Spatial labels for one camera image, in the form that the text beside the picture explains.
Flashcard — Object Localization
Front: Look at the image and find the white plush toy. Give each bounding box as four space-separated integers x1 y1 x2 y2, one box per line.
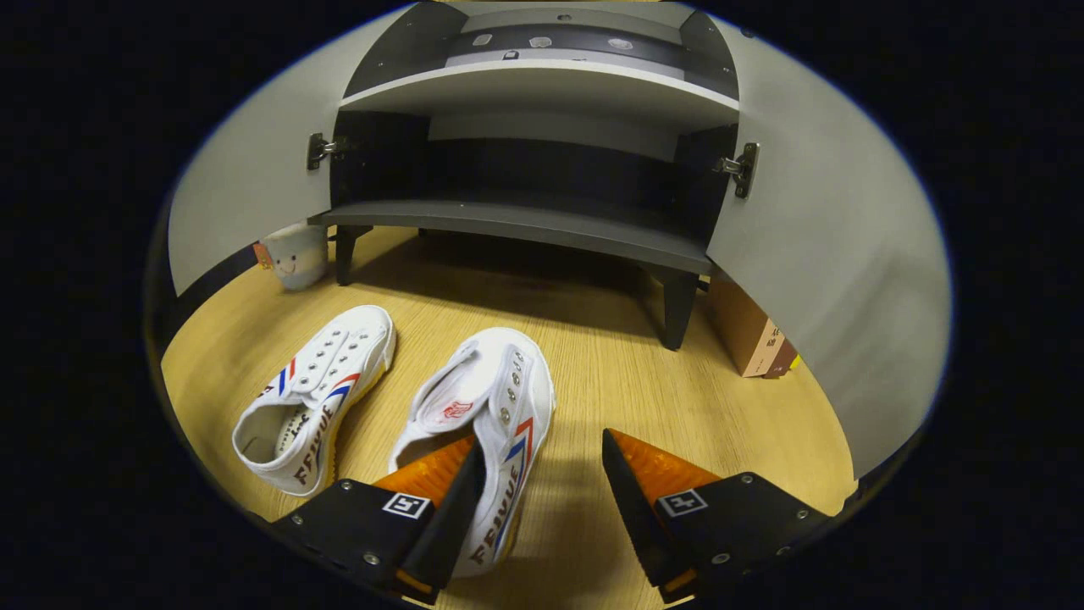
257 222 329 292

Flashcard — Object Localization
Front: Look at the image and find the orange and white book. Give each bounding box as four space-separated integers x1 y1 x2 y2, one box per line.
707 280 784 378

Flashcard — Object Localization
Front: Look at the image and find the white shoe cabinet door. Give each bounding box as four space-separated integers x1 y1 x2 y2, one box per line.
705 17 954 480
167 4 420 297

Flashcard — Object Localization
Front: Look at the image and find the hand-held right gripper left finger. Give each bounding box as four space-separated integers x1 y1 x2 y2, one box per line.
271 435 488 607

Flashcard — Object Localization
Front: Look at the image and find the white canvas shoe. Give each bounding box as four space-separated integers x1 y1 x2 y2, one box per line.
388 327 557 580
232 305 397 498

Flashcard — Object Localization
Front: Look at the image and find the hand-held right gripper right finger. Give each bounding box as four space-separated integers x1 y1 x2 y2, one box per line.
601 428 835 604

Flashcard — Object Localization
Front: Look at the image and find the white shoe cabinet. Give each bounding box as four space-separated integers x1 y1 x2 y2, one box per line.
309 0 759 351

